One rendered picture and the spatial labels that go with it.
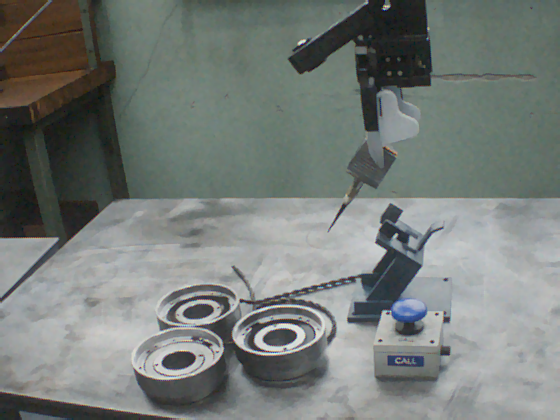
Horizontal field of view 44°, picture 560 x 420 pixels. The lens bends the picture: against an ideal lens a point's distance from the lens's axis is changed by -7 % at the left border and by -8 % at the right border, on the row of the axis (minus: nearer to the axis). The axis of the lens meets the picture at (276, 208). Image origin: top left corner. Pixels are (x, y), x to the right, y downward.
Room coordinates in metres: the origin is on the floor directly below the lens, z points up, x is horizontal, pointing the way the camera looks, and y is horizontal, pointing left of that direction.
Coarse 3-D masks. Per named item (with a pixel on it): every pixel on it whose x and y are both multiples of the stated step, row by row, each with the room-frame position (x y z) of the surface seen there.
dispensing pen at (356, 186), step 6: (360, 144) 0.81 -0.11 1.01; (396, 150) 0.80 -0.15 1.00; (354, 156) 0.80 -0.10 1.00; (354, 180) 0.81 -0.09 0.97; (360, 180) 0.80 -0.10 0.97; (354, 186) 0.80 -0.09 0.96; (360, 186) 0.80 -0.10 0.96; (348, 192) 0.81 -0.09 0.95; (354, 192) 0.80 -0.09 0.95; (348, 198) 0.81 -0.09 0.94; (354, 198) 0.81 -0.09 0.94; (342, 204) 0.81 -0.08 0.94; (348, 204) 0.81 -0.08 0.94; (342, 210) 0.81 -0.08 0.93; (336, 216) 0.81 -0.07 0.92; (330, 228) 0.82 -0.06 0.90
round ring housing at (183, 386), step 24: (168, 336) 0.73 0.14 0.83; (192, 336) 0.73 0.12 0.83; (216, 336) 0.70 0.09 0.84; (144, 360) 0.69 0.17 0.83; (168, 360) 0.69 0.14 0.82; (192, 360) 0.69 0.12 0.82; (216, 360) 0.65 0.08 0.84; (144, 384) 0.64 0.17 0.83; (168, 384) 0.63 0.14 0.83; (192, 384) 0.63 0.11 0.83; (216, 384) 0.66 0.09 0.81
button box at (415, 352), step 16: (384, 320) 0.68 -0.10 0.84; (432, 320) 0.67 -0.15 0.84; (384, 336) 0.65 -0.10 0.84; (400, 336) 0.65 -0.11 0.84; (416, 336) 0.64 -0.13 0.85; (432, 336) 0.64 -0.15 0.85; (384, 352) 0.64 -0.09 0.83; (400, 352) 0.63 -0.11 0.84; (416, 352) 0.63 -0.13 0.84; (432, 352) 0.62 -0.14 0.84; (448, 352) 0.64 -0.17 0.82; (384, 368) 0.64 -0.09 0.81; (400, 368) 0.63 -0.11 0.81; (416, 368) 0.63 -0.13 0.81; (432, 368) 0.62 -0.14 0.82
